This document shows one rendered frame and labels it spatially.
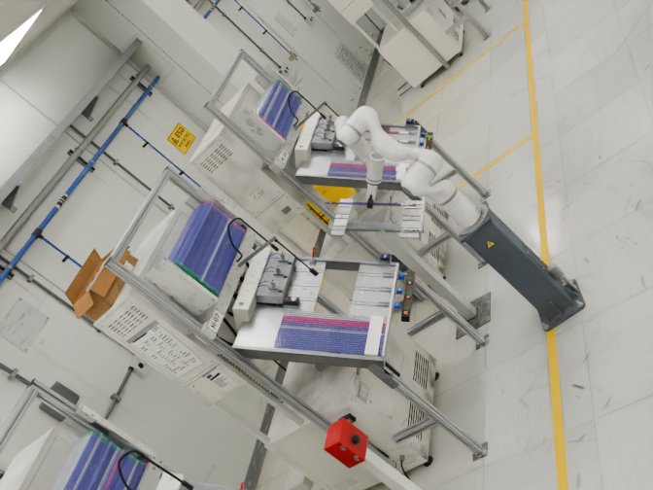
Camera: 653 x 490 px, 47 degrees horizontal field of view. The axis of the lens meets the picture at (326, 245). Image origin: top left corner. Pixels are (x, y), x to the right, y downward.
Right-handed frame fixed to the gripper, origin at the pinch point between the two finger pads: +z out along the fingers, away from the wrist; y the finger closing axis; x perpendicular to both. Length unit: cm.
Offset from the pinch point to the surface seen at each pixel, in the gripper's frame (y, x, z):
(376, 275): 46.8, 10.5, 10.4
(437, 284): 11, 45, 39
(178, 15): -250, -195, 19
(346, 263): 38.5, -6.2, 13.2
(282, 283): 64, -35, 11
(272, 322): 86, -35, 17
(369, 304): 69, 10, 11
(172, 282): 96, -81, -6
